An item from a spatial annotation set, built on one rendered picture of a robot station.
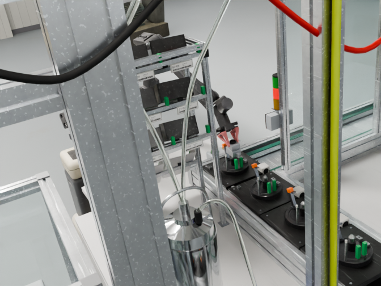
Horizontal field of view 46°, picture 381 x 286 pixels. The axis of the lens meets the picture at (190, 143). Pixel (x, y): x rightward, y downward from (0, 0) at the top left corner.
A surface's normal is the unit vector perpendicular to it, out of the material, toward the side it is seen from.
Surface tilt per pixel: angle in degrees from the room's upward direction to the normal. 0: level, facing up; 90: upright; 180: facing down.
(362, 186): 0
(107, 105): 90
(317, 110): 90
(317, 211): 90
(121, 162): 90
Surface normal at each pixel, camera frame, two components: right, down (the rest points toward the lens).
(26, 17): 0.50, 0.33
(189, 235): -0.07, -0.63
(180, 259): -0.35, 0.46
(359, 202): -0.13, -0.88
